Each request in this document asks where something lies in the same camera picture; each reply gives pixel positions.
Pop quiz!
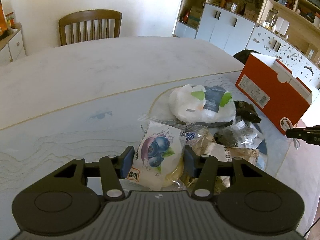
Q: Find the red cardboard box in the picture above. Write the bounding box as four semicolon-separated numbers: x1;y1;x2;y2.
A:
236;53;313;134

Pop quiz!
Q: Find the white plastic snack bag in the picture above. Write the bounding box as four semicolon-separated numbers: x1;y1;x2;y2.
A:
169;84;236;126

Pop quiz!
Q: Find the white side cabinet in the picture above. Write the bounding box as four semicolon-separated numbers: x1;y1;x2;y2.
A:
0;23;26;66

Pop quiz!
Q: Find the brown wooden chair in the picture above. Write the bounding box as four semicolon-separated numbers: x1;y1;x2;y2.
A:
58;9;122;46

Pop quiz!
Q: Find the clear bag dark tea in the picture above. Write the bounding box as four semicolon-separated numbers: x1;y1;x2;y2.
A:
213;129;238;147

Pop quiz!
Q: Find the orange snack bag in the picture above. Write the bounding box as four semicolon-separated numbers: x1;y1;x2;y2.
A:
0;0;8;40

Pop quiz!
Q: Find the white usb cable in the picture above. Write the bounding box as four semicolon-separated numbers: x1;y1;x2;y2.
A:
279;116;301;151

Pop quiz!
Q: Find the brown paper snack bag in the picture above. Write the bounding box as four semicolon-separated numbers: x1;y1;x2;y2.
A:
179;132;261;196

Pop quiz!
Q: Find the white wall cabinet unit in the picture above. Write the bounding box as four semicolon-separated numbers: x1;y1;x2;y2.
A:
173;0;319;87

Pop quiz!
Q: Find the dark green foil packet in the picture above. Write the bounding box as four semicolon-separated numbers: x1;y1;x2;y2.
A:
234;101;261;124

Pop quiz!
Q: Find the blueberry bread package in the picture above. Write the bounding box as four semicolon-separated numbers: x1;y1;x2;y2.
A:
126;116;207;191

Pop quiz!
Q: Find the black office chair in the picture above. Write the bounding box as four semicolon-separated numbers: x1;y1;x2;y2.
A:
233;49;259;64

